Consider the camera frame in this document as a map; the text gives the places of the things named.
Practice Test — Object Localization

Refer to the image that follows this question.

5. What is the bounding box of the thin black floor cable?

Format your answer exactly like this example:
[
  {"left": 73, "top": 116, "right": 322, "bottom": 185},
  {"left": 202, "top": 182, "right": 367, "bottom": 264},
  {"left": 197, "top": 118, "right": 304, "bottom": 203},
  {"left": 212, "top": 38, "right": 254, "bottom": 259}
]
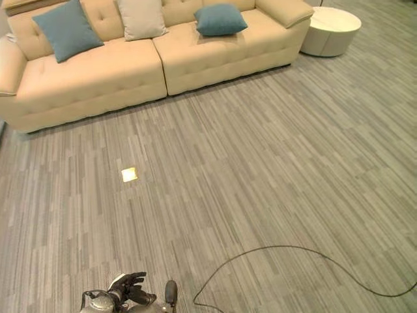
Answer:
[{"left": 192, "top": 245, "right": 417, "bottom": 308}]

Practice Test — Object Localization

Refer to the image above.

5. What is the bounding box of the round white side table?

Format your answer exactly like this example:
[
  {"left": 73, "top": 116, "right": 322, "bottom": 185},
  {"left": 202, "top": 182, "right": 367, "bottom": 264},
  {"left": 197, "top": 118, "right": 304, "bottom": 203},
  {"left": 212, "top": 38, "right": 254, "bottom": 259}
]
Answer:
[{"left": 299, "top": 6, "right": 362, "bottom": 59}]

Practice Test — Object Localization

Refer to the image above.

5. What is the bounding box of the robot silver body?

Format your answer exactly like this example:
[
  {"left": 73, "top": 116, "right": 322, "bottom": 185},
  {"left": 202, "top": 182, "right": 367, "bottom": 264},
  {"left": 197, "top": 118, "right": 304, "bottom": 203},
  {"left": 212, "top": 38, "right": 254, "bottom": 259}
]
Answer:
[{"left": 122, "top": 301, "right": 179, "bottom": 313}]

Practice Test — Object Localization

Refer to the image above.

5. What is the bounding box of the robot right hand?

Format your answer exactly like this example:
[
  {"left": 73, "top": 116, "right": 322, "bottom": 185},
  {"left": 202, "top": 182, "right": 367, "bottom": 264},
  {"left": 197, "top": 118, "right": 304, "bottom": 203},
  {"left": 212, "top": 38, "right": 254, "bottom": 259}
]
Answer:
[{"left": 164, "top": 279, "right": 179, "bottom": 308}]

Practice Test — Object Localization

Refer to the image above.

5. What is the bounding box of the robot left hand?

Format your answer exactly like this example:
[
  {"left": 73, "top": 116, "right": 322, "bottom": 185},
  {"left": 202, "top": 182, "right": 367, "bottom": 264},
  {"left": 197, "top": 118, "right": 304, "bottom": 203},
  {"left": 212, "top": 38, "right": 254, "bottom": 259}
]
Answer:
[{"left": 109, "top": 271, "right": 157, "bottom": 306}]

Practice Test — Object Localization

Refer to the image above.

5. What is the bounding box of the large teal cushion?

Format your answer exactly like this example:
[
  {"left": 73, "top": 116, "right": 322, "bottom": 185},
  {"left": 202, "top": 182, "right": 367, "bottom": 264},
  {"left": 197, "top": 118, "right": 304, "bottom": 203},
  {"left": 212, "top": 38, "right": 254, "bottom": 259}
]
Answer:
[{"left": 31, "top": 0, "right": 106, "bottom": 64}]

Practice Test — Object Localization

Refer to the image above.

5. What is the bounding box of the beige cushion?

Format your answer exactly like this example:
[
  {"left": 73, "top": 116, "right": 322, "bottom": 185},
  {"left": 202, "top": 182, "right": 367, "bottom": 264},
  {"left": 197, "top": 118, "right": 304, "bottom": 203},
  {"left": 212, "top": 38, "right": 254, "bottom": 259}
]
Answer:
[{"left": 116, "top": 0, "right": 169, "bottom": 42}]

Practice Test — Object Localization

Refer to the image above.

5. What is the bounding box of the cream tufted leather sofa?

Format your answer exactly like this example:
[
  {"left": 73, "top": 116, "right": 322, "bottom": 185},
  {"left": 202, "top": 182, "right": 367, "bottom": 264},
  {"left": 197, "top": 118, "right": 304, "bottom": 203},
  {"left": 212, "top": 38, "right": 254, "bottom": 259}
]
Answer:
[{"left": 0, "top": 0, "right": 315, "bottom": 135}]

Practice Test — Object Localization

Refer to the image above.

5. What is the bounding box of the small teal cushion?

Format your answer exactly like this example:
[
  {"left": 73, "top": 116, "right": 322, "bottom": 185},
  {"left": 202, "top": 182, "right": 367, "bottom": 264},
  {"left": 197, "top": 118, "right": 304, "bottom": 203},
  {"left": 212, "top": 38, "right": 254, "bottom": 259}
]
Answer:
[{"left": 194, "top": 3, "right": 249, "bottom": 37}]

